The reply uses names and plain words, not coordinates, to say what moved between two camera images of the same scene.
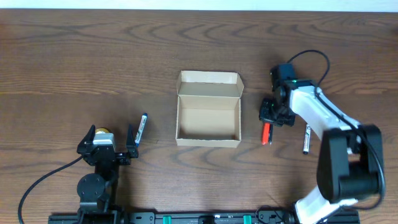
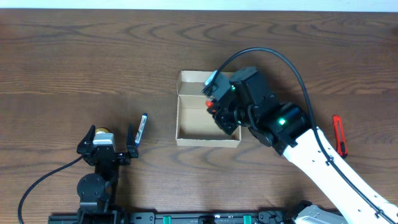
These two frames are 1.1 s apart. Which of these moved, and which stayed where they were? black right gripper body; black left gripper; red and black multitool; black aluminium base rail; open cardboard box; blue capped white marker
Moved: red and black multitool; black right gripper body
Stayed: blue capped white marker; black aluminium base rail; black left gripper; open cardboard box
